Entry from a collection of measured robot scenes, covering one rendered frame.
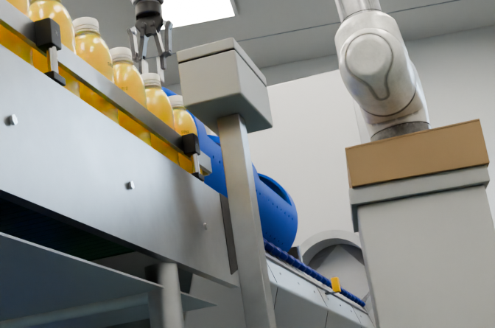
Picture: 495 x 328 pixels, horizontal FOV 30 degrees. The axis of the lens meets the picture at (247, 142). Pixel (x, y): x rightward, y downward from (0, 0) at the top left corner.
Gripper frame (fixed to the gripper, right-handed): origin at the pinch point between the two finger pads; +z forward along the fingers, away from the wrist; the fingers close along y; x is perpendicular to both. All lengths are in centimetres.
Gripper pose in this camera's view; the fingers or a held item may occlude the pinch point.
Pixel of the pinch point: (152, 71)
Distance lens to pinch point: 257.3
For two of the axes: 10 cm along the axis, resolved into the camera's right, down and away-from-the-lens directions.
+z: 0.9, 9.5, -2.8
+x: -2.7, -2.5, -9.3
